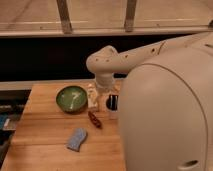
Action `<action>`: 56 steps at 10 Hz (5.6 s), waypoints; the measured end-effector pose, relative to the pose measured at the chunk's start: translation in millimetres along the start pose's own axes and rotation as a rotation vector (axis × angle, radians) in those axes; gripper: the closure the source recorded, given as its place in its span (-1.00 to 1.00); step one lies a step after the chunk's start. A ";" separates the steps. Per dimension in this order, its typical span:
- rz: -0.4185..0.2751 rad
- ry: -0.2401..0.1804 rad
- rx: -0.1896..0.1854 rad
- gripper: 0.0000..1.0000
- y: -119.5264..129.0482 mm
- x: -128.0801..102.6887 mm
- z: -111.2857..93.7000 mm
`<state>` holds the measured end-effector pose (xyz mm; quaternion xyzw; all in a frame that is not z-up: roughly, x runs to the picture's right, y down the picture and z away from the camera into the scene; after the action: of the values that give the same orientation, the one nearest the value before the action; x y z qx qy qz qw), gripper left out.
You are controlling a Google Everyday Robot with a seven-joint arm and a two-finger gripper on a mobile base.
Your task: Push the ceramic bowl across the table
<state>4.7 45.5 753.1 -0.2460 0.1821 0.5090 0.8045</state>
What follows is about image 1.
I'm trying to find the green ceramic bowl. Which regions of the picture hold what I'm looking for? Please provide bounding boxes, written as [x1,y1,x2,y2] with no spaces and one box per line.
[56,85,87,113]

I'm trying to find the blue sponge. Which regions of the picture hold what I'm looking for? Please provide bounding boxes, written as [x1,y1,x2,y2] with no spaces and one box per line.
[67,128,87,152]

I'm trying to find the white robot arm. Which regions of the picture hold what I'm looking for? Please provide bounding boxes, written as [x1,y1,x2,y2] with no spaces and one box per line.
[86,32,213,171]

